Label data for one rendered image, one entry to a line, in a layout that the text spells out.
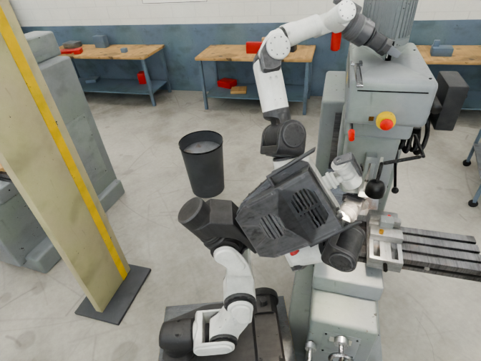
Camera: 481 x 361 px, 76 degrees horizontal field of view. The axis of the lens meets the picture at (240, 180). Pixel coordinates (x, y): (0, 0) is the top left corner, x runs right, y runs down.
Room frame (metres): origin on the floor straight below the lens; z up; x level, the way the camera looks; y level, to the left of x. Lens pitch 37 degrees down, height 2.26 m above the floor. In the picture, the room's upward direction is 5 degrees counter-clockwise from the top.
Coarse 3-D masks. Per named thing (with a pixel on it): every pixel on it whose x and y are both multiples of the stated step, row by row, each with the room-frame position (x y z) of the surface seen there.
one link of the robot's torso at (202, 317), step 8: (200, 312) 0.89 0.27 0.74; (208, 312) 0.89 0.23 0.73; (200, 320) 0.84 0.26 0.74; (208, 320) 0.89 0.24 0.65; (200, 328) 0.80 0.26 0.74; (200, 336) 0.76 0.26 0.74; (200, 344) 0.72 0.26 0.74; (208, 344) 0.72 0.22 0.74; (216, 344) 0.72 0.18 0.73; (224, 344) 0.72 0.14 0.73; (232, 344) 0.72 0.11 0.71; (200, 352) 0.71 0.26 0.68; (208, 352) 0.71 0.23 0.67; (216, 352) 0.71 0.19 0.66; (224, 352) 0.71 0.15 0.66
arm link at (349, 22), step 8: (336, 0) 1.17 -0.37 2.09; (344, 0) 1.11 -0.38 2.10; (336, 8) 1.11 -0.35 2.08; (344, 8) 1.10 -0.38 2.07; (352, 8) 1.10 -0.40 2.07; (360, 8) 1.16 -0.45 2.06; (328, 16) 1.15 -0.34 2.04; (336, 16) 1.10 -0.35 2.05; (344, 16) 1.09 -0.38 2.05; (352, 16) 1.09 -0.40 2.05; (360, 16) 1.12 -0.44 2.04; (328, 24) 1.15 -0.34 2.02; (336, 24) 1.12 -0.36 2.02; (344, 24) 1.11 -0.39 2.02; (352, 24) 1.11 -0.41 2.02; (360, 24) 1.11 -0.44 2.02; (336, 32) 1.16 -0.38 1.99; (344, 32) 1.13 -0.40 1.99; (352, 32) 1.11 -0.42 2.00
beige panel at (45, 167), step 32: (0, 0) 1.72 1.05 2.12; (0, 32) 1.64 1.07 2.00; (0, 64) 1.57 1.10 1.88; (32, 64) 1.73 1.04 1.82; (0, 96) 1.49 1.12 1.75; (32, 96) 1.65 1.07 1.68; (0, 128) 1.42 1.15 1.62; (32, 128) 1.56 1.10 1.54; (64, 128) 1.75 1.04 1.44; (0, 160) 1.38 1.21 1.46; (32, 160) 1.48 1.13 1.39; (64, 160) 1.65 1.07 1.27; (32, 192) 1.39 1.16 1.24; (64, 192) 1.55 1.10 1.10; (64, 224) 1.45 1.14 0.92; (96, 224) 1.65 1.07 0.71; (64, 256) 1.37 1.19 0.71; (96, 256) 1.53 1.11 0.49; (96, 288) 1.42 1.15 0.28; (128, 288) 1.57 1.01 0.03
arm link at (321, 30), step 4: (312, 16) 1.11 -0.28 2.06; (316, 16) 1.11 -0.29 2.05; (320, 16) 1.18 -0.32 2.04; (316, 20) 1.10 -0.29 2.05; (320, 20) 1.10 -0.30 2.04; (316, 24) 1.09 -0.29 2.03; (320, 24) 1.10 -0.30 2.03; (316, 28) 1.09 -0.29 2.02; (320, 28) 1.10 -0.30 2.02; (324, 28) 1.17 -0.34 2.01; (316, 32) 1.10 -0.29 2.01; (320, 32) 1.10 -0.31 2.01; (324, 32) 1.16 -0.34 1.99; (328, 32) 1.16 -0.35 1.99; (316, 36) 1.12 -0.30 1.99; (320, 36) 1.16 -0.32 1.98
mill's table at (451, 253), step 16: (416, 240) 1.06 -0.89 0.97; (432, 240) 1.05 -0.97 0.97; (448, 240) 1.05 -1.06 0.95; (464, 240) 1.03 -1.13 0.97; (416, 256) 0.95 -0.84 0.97; (432, 256) 0.96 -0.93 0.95; (448, 256) 0.94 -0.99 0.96; (464, 256) 0.93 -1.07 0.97; (480, 256) 0.92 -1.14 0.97; (432, 272) 0.90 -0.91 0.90; (448, 272) 0.88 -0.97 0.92; (464, 272) 0.86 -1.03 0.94; (480, 272) 0.84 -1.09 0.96
